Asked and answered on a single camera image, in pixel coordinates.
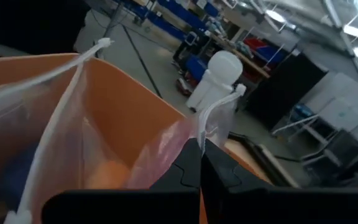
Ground grey office chair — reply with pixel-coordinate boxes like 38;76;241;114
300;129;358;175

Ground orange plastic bin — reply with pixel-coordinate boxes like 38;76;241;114
0;52;273;224

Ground grey standing desk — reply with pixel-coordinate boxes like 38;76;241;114
103;1;127;40

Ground black partition screen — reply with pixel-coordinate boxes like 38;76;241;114
246;52;328;131

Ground white whiteboard easel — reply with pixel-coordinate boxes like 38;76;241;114
270;104;323;147

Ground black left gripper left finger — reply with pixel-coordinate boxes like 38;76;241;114
41;138;202;224

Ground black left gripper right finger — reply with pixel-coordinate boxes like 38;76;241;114
200;139;358;224

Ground white plastic trash bin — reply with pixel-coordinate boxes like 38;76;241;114
185;50;244;113

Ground wooden workbench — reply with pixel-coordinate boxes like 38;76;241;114
209;30;272;80

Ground red and blue tilted bins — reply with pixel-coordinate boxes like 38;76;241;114
244;37;287;65

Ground blue plastic crate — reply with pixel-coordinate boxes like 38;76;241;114
185;55;209;75

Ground clear zip bag with bandage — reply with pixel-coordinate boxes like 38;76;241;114
0;37;114;224

